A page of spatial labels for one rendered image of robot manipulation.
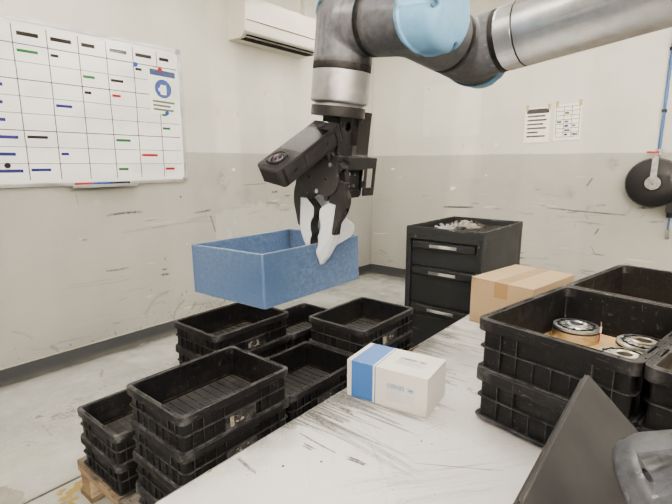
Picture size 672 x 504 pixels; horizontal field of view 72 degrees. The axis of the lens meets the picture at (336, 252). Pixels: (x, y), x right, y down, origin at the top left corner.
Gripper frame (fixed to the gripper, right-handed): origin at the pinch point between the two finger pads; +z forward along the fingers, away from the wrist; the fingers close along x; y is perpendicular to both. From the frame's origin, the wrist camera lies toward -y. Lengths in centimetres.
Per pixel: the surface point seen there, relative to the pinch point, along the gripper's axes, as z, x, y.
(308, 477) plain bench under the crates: 42.4, 2.5, 5.7
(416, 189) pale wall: 39, 207, 376
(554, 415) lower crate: 31, -27, 41
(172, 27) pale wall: -72, 271, 136
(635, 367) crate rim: 15, -37, 38
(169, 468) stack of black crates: 79, 58, 11
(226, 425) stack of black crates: 67, 51, 24
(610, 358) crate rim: 15, -33, 38
